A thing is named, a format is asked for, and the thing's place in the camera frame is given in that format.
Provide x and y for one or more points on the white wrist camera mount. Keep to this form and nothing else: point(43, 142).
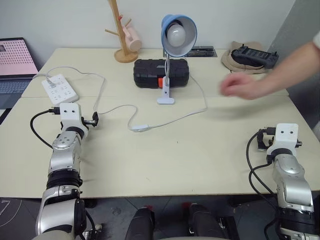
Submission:
point(70, 115)
point(285, 137)

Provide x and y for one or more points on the person's bare hand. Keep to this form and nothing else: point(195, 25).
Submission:
point(245, 86)

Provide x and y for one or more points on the wooden mug tree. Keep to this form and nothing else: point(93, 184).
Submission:
point(122, 56)

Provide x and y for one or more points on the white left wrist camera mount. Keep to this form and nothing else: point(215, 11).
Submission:
point(70, 115)

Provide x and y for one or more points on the white light bulb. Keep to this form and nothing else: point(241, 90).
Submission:
point(176, 35)

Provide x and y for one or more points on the beige hat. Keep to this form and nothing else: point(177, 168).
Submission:
point(232, 62)

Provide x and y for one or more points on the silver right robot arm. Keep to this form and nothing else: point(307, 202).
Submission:
point(290, 175)

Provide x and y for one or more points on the pink mug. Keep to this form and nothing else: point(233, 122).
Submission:
point(135, 40)

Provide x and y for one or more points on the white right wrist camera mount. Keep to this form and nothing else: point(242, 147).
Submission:
point(285, 137)

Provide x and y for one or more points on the black plastic tool case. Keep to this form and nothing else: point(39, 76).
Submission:
point(150, 72)

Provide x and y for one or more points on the person's bare forearm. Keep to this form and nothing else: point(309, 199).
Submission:
point(292, 70)

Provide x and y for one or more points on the dark rounded shape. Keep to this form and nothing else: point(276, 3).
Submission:
point(205, 222)
point(140, 222)

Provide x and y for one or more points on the white power strip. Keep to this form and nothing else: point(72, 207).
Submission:
point(62, 92)

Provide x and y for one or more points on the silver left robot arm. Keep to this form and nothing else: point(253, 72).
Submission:
point(63, 160)

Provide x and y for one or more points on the blue desk lamp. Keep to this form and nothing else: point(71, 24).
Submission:
point(163, 32)

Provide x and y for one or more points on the black handheld controller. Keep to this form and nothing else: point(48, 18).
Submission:
point(252, 56)

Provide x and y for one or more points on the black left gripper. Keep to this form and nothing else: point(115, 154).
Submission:
point(95, 119)

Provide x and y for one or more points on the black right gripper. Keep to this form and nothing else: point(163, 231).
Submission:
point(262, 141)

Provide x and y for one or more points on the grey laptop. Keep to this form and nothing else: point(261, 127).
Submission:
point(15, 57)

